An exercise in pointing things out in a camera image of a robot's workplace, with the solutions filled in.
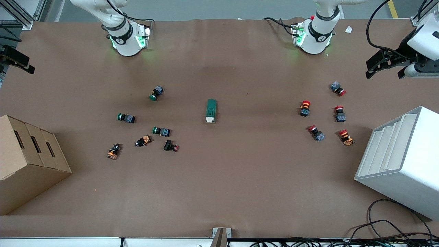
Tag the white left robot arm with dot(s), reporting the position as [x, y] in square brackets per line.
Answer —
[315, 41]

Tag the black switch red indicator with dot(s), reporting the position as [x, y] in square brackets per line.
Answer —
[170, 145]

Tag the small white paper scrap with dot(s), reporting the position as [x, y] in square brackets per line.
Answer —
[348, 29]

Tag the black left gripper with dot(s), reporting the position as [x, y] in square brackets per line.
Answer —
[403, 55]

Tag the red mushroom button grey block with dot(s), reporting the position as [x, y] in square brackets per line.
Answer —
[337, 88]
[316, 132]
[340, 115]

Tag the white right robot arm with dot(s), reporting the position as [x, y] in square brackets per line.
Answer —
[127, 44]

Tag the brown cardboard box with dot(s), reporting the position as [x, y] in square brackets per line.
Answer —
[20, 178]

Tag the green push button switch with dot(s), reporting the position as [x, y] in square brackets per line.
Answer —
[156, 93]
[161, 131]
[126, 117]

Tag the black orange selector switch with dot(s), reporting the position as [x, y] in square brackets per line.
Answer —
[114, 151]
[143, 140]

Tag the aluminium frame profile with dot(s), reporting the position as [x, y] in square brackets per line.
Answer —
[20, 13]
[416, 20]

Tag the white stepped storage bin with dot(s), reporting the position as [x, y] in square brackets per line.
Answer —
[404, 178]

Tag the red emergency button orange block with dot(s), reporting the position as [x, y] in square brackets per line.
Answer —
[346, 137]

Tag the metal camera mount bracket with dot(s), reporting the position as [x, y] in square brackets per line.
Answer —
[221, 233]

